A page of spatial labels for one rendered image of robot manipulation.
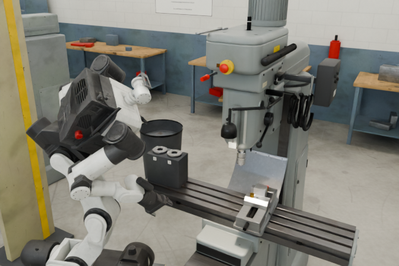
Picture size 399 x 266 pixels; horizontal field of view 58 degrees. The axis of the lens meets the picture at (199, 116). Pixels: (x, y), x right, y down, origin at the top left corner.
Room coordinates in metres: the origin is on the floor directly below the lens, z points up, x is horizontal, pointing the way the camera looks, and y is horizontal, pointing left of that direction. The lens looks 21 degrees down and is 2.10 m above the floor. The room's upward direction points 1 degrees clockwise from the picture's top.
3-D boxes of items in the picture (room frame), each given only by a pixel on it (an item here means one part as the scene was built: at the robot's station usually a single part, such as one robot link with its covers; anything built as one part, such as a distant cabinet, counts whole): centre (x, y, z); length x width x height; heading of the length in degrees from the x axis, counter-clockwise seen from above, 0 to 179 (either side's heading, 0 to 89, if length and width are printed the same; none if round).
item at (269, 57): (1.66, -0.37, 1.79); 0.45 x 0.04 x 0.04; 152
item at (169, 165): (1.94, 0.19, 1.05); 0.22 x 0.12 x 0.20; 64
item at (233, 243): (1.70, -0.22, 0.81); 0.50 x 0.35 x 0.12; 152
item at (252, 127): (1.70, -0.23, 1.47); 0.21 x 0.19 x 0.32; 62
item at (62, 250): (1.56, 0.68, 0.68); 0.21 x 0.20 x 0.13; 81
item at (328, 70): (1.80, -0.66, 1.62); 0.20 x 0.09 x 0.21; 152
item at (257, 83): (1.74, -0.24, 1.68); 0.34 x 0.24 x 0.10; 152
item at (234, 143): (1.60, -0.17, 1.45); 0.04 x 0.04 x 0.21; 62
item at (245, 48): (1.71, -0.23, 1.81); 0.47 x 0.26 x 0.16; 152
